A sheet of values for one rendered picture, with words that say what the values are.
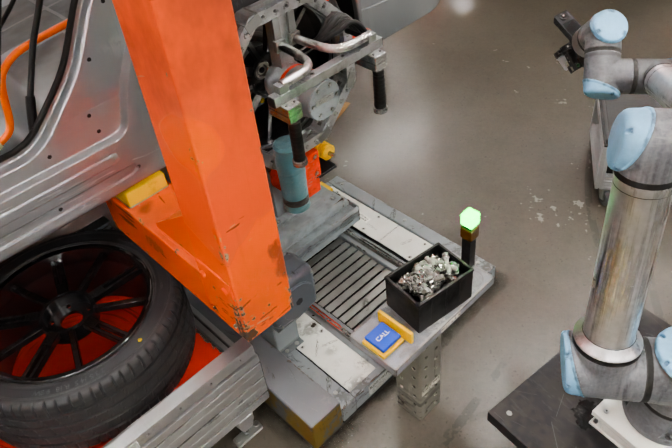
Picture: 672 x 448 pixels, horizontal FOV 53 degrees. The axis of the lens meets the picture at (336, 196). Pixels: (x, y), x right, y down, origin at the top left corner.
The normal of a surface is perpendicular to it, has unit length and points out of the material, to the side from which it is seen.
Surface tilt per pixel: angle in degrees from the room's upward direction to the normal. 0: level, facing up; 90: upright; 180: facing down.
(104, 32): 90
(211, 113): 90
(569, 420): 0
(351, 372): 0
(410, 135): 0
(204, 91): 90
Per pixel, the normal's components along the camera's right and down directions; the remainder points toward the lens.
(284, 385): -0.09, -0.75
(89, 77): 0.70, 0.42
